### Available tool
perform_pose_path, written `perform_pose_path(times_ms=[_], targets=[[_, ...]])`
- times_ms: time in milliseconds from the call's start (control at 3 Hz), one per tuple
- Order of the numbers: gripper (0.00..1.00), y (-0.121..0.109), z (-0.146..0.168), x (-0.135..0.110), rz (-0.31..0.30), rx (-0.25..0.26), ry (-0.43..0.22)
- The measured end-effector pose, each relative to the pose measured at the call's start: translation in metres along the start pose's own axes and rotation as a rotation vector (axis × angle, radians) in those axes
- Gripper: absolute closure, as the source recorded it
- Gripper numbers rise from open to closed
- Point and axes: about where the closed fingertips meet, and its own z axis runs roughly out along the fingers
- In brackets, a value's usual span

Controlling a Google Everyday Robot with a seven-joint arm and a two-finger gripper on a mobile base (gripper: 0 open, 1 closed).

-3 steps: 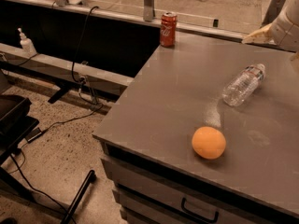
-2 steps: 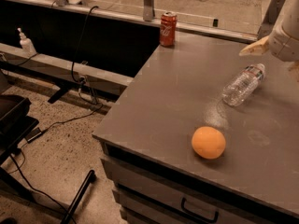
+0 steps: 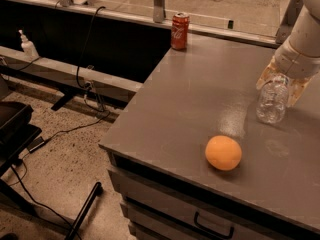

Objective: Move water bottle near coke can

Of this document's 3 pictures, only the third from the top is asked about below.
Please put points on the red coke can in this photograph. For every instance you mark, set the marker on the red coke can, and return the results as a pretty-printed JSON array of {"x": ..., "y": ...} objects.
[{"x": 179, "y": 30}]

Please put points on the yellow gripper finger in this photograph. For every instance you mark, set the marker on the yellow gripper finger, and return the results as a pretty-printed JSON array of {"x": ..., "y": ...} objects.
[
  {"x": 296, "y": 88},
  {"x": 268, "y": 74}
]

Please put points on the grey drawer cabinet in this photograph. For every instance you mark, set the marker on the grey drawer cabinet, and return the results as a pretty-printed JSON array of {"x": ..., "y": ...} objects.
[{"x": 161, "y": 207}]

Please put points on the white pump dispenser bottle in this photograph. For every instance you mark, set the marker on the white pump dispenser bottle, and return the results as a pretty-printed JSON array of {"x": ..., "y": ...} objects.
[{"x": 28, "y": 47}]

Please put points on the metal corner bracket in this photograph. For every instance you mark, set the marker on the metal corner bracket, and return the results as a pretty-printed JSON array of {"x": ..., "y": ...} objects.
[{"x": 288, "y": 21}]

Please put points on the metal glass post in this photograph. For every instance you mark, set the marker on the metal glass post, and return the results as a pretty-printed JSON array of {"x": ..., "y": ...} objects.
[{"x": 159, "y": 14}]

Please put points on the orange fruit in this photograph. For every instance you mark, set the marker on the orange fruit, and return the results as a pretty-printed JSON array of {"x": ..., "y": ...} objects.
[{"x": 223, "y": 153}]

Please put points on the black chair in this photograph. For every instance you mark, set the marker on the black chair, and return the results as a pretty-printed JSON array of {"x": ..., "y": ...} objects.
[{"x": 16, "y": 134}]

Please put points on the clear plastic water bottle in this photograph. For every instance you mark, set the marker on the clear plastic water bottle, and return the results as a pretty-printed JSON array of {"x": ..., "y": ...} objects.
[{"x": 271, "y": 106}]

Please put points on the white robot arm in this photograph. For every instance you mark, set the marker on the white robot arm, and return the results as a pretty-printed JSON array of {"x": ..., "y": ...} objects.
[{"x": 298, "y": 58}]

